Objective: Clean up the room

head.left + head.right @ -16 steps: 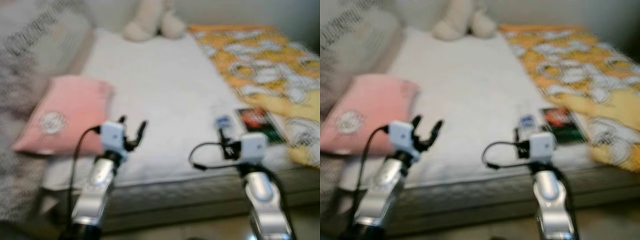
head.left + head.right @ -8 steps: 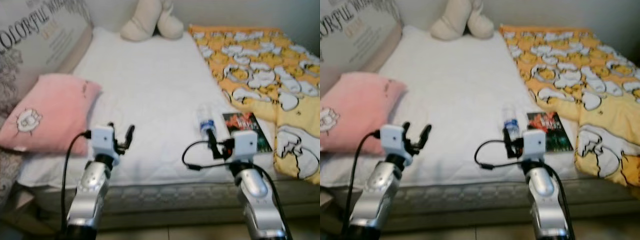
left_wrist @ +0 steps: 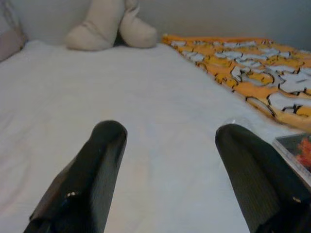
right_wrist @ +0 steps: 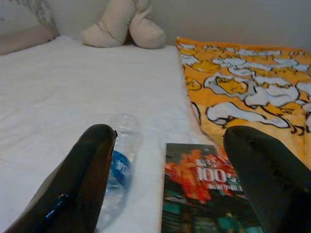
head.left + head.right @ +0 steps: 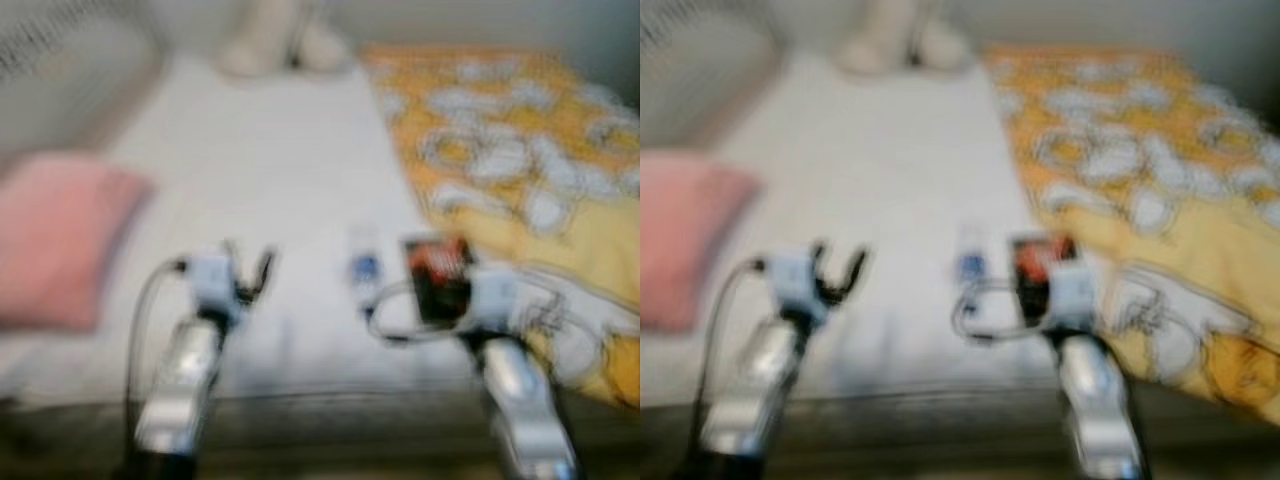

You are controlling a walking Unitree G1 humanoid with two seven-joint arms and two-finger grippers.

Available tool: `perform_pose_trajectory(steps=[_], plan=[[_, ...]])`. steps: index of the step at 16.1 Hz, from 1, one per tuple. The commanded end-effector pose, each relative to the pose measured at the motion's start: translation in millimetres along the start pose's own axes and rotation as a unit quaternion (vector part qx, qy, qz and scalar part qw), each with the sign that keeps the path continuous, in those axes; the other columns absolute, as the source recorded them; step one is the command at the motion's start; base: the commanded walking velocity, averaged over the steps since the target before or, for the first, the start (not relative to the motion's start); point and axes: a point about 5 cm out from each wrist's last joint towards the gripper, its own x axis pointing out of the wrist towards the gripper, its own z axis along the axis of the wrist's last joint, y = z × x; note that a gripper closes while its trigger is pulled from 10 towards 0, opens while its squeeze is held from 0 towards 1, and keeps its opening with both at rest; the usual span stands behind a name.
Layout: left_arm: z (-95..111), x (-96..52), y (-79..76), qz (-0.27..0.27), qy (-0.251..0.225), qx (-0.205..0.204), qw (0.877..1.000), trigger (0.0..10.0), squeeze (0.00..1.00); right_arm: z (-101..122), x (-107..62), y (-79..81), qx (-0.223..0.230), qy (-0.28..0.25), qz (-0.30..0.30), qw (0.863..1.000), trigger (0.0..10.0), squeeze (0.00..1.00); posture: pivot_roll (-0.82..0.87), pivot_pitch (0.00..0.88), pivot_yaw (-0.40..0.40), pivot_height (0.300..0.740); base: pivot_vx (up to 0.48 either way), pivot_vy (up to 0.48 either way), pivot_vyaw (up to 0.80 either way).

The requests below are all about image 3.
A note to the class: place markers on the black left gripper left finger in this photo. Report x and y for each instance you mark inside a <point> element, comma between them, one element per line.
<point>80,189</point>

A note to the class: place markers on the white bed mattress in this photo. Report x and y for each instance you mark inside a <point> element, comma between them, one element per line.
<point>145,97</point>

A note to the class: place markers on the pale pink pillow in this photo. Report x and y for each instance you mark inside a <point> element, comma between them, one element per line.
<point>9,36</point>

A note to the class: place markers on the yellow egg print blanket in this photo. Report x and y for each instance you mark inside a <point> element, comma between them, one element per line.
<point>243,77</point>

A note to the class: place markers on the dark cover book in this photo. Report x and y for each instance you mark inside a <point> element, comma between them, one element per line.
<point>298,150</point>

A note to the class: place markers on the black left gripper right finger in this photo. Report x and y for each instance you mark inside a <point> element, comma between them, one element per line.
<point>262,189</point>

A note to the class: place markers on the beige plush pillow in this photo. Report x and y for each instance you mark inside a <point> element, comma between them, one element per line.
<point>94,31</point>

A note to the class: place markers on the white pillow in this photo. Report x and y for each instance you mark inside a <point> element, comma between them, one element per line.
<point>48,21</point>

